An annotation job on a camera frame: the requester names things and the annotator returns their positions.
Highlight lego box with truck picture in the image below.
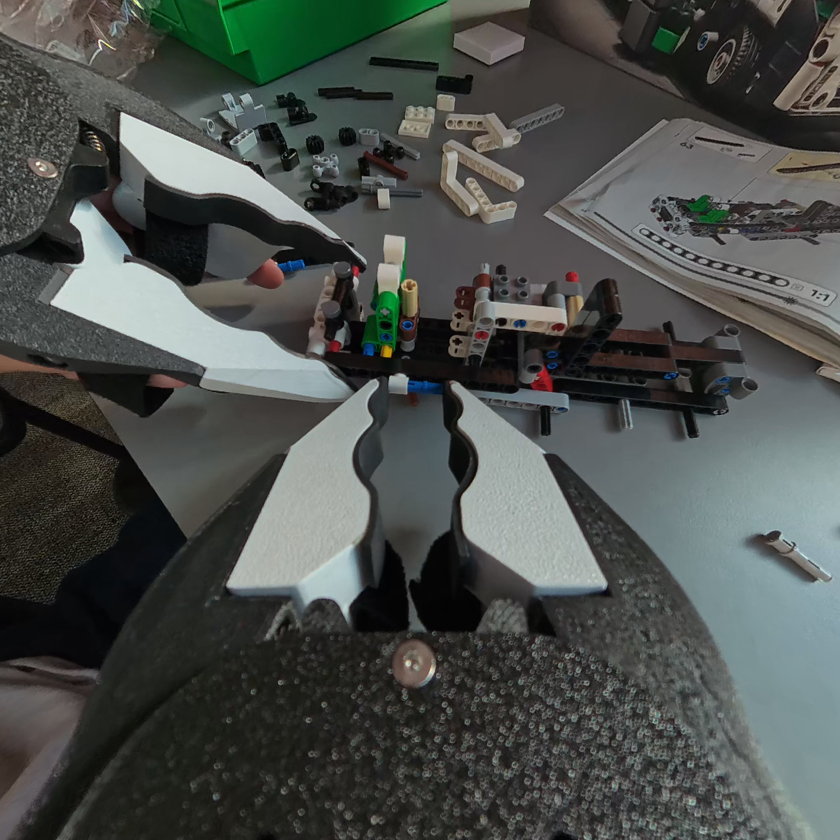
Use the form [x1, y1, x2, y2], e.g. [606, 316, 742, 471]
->
[528, 0, 840, 148]

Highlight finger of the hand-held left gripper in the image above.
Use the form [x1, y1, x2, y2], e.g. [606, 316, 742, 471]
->
[48, 199, 357, 404]
[107, 110, 368, 271]

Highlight green cardboard box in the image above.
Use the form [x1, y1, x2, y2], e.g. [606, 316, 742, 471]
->
[147, 0, 450, 86]

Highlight clear plastic bag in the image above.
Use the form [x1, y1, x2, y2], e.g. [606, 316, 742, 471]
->
[0, 0, 172, 73]

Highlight scattered loose lego pieces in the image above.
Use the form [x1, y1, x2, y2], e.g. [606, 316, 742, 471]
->
[200, 56, 567, 225]

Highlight small white square box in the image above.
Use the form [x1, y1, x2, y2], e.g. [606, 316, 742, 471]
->
[453, 21, 526, 67]

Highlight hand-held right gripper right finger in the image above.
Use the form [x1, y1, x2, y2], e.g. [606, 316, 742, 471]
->
[445, 382, 609, 626]

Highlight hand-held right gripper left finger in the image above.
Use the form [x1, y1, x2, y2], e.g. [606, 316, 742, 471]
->
[226, 378, 389, 632]

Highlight lego truck chassis assembly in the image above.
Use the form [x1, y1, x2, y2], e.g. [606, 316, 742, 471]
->
[279, 235, 752, 439]

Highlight open lego instruction booklet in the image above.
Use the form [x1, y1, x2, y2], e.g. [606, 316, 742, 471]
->
[545, 118, 840, 368]

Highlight person's pale clothing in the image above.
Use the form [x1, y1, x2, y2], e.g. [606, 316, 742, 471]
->
[0, 656, 102, 840]

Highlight person's dark trousers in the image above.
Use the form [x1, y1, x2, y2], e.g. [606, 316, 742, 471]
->
[0, 499, 188, 664]

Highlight small silver metal pin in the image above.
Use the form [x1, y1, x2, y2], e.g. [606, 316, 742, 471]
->
[755, 530, 834, 584]

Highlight person's left hand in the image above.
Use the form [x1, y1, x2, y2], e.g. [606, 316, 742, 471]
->
[203, 258, 287, 317]

